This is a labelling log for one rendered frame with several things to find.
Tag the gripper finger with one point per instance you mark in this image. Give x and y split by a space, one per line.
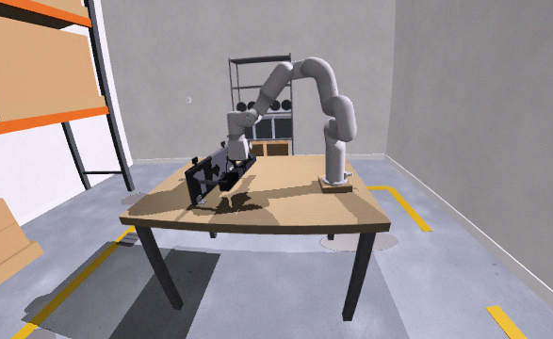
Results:
234 163
245 162

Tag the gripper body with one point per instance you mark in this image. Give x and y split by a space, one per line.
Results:
238 149

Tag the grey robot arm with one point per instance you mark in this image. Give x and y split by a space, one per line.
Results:
342 126

